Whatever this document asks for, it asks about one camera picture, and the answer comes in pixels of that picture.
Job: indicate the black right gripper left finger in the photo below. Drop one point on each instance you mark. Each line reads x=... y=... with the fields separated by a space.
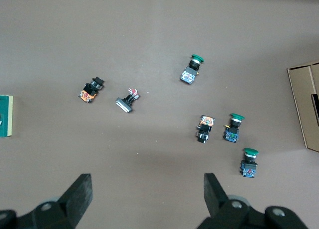
x=77 y=199

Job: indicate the black square pushbutton red contacts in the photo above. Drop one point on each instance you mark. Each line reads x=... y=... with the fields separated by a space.
x=124 y=105

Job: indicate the black switch orange contact block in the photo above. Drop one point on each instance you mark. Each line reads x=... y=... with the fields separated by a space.
x=87 y=94
x=205 y=125

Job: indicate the green load switch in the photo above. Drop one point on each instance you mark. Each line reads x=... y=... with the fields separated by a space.
x=6 y=119

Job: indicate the brown cardboard box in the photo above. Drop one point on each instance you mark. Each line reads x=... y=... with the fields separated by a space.
x=302 y=101

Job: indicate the green mushroom pushbutton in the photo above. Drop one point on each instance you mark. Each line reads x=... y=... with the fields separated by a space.
x=189 y=75
x=231 y=134
x=248 y=167

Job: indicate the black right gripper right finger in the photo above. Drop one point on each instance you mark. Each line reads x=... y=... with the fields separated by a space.
x=216 y=201

